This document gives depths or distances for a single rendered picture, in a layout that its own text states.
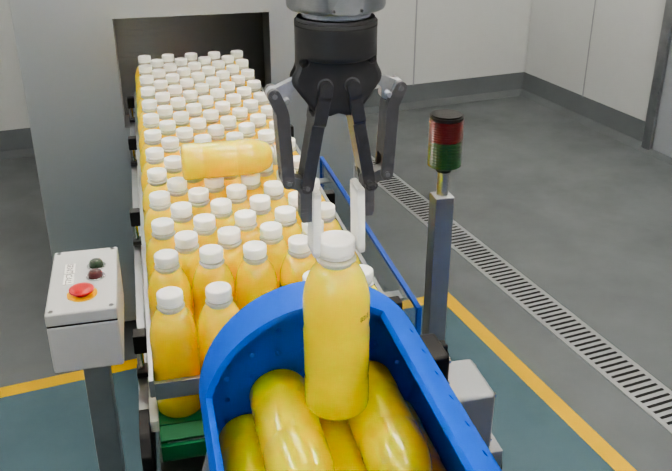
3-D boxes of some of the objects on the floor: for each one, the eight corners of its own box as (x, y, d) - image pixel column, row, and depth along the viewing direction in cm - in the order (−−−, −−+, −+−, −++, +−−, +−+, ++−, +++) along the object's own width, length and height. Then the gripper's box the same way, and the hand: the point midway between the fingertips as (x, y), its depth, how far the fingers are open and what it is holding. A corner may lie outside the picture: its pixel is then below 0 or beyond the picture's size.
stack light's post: (412, 609, 196) (435, 199, 150) (407, 596, 200) (428, 191, 153) (427, 606, 197) (455, 197, 151) (422, 592, 200) (448, 189, 154)
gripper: (249, 24, 66) (260, 276, 76) (438, 15, 70) (426, 256, 80) (237, 9, 73) (249, 242, 83) (410, 1, 76) (402, 225, 86)
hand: (336, 219), depth 80 cm, fingers closed on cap, 4 cm apart
